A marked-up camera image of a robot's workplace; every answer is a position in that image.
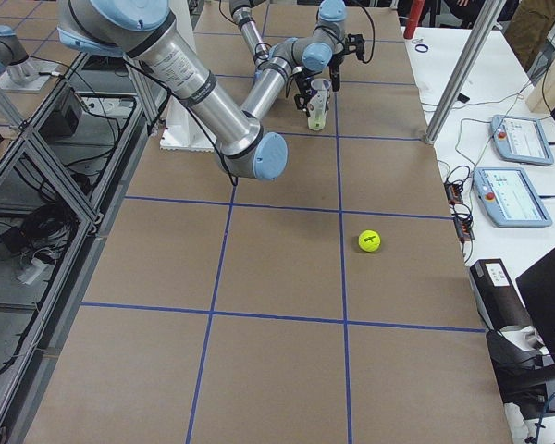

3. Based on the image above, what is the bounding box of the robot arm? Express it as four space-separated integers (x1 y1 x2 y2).
229 1 347 119
57 1 347 180

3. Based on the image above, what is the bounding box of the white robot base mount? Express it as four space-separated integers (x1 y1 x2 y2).
159 0 214 153

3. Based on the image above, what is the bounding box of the black box with label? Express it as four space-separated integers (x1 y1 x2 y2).
469 258 532 332

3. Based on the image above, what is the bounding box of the far teach pendant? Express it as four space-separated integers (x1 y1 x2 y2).
490 115 554 167

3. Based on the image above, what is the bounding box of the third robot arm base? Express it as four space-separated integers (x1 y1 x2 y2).
0 25 48 93

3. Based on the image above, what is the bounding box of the teach pendant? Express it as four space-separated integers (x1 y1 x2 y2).
490 115 554 167
473 167 552 228

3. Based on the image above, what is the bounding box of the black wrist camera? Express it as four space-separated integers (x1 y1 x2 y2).
344 34 365 62

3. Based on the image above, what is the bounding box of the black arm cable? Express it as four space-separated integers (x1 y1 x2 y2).
351 0 376 64

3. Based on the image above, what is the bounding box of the white desk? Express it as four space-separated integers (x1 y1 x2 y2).
400 25 555 444

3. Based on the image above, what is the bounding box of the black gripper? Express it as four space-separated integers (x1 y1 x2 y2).
328 53 343 92
292 67 316 118

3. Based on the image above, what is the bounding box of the aluminium frame post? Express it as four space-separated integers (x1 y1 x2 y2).
423 0 506 145

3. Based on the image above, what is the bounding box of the white Wilson tennis ball can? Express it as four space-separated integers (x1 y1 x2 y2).
309 78 331 118

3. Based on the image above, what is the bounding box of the red cylinder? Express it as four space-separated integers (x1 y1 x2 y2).
403 0 426 40

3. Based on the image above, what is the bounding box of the black computer monitor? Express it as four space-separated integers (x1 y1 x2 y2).
516 247 555 357

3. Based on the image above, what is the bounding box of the near teach pendant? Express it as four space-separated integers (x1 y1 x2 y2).
473 167 552 228

